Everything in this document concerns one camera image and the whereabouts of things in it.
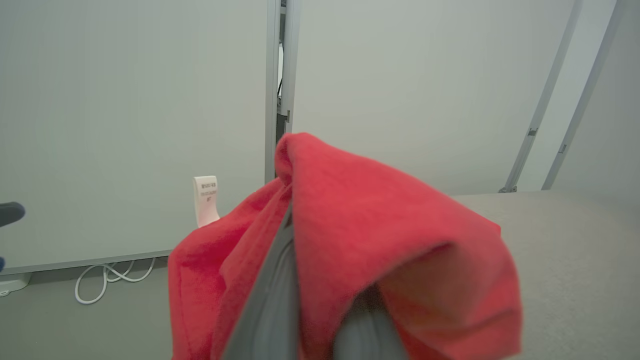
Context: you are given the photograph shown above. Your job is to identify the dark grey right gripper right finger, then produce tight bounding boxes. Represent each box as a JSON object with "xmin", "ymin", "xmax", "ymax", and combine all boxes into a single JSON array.
[{"xmin": 332, "ymin": 285, "xmax": 411, "ymax": 360}]

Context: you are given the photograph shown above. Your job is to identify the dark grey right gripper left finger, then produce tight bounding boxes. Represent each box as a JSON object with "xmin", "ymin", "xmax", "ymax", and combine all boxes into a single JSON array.
[{"xmin": 220, "ymin": 202, "xmax": 301, "ymax": 360}]

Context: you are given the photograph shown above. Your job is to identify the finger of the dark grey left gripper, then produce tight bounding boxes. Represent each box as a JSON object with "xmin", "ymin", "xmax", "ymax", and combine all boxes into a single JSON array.
[{"xmin": 0, "ymin": 202, "xmax": 26, "ymax": 229}]

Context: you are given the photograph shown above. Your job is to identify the red sweatshirt garment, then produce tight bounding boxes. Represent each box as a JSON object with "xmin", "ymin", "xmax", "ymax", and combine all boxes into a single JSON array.
[{"xmin": 167, "ymin": 132, "xmax": 523, "ymax": 360}]

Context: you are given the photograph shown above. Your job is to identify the white printed paper label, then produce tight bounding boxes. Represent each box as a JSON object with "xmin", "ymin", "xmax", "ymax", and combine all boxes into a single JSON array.
[{"xmin": 193, "ymin": 175, "xmax": 221, "ymax": 228}]

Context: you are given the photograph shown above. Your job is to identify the white looped floor cable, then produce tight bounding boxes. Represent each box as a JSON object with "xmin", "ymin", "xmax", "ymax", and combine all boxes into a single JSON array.
[{"xmin": 75, "ymin": 256, "xmax": 157, "ymax": 305}]

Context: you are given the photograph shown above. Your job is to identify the vertical aluminium frame post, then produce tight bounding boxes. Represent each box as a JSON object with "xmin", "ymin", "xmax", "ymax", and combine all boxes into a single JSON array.
[
  {"xmin": 264, "ymin": 0, "xmax": 282, "ymax": 184},
  {"xmin": 280, "ymin": 0, "xmax": 303, "ymax": 137}
]

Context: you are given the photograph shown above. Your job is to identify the slanted aluminium frame strut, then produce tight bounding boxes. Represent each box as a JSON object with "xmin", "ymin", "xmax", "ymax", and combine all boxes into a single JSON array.
[
  {"xmin": 499, "ymin": 0, "xmax": 584, "ymax": 194},
  {"xmin": 541, "ymin": 0, "xmax": 629, "ymax": 191}
]

